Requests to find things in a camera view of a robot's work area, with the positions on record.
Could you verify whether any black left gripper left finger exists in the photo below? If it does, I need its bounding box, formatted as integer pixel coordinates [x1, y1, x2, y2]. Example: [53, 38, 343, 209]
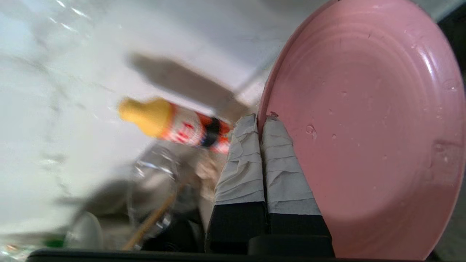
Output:
[205, 114, 270, 254]

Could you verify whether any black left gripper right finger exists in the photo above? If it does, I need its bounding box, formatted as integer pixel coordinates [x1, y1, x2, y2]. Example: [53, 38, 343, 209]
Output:
[260, 116, 335, 257]

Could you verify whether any pink plate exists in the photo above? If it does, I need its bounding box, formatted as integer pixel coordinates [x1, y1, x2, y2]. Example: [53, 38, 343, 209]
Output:
[257, 0, 466, 261]

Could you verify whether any yellow capped dish soap bottle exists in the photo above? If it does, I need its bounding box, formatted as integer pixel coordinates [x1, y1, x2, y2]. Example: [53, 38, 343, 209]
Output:
[118, 96, 233, 155]

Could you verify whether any clear glass bowl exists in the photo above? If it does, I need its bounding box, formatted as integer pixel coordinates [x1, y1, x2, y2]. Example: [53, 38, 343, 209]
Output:
[127, 145, 205, 249]

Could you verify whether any brown wooden stick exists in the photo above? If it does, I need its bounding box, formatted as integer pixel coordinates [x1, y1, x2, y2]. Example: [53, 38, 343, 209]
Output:
[122, 184, 187, 251]

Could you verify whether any green glass bottle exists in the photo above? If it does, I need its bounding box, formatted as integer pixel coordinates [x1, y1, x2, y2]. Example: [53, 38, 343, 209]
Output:
[43, 236, 67, 249]

